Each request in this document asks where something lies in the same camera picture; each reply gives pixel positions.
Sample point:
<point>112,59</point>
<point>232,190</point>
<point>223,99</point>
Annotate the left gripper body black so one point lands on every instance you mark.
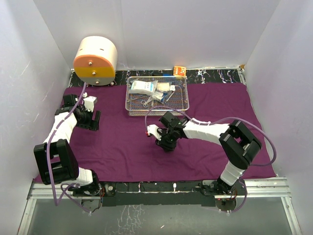
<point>86,122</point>

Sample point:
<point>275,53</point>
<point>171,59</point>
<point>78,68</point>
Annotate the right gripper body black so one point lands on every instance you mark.
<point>168,140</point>

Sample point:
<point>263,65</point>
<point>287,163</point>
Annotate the wire mesh metal tray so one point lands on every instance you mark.
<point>176,99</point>

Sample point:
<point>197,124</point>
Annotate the round white drawer box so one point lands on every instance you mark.
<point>96,60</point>

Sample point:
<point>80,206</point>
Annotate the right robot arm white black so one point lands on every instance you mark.
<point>239,144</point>

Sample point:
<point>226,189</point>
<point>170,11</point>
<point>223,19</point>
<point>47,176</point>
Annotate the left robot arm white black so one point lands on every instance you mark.
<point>55,152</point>

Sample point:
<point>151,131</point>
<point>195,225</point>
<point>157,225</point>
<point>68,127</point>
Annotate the metal surgical scissors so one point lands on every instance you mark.
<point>143,101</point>

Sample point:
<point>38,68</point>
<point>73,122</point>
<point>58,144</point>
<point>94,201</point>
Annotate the small blue white packet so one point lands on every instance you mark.
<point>159,96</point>

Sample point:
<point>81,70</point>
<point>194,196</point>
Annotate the beige bandage roll packet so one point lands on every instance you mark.
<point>163,86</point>

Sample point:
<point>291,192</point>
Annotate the white gauze packet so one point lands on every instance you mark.
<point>143,87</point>

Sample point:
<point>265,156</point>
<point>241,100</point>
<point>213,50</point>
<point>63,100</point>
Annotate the blue black stapler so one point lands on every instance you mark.
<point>157,73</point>

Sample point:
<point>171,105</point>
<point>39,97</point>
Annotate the orange small box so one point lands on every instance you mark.
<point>179,71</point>

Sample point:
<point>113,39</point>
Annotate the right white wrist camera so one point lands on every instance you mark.
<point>152,130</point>

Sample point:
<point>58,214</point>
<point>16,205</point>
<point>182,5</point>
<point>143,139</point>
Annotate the black base frame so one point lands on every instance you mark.
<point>206,193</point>

